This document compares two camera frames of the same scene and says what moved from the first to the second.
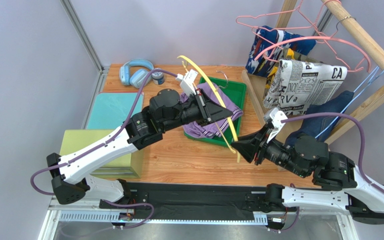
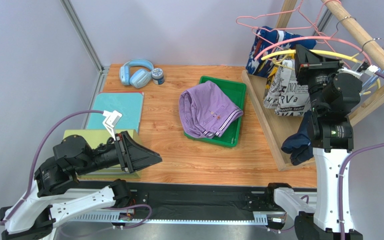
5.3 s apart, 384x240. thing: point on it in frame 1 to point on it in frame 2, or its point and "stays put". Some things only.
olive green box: [128, 166] stays put
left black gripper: [212, 111] to [134, 156]
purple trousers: [215, 127] stays put
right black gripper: [261, 146] to [319, 65]
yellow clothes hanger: [222, 91] to [276, 62]
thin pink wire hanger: [314, 23] stays put
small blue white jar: [158, 77] stays put
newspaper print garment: [298, 84] stays put
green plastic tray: [235, 92] stays put
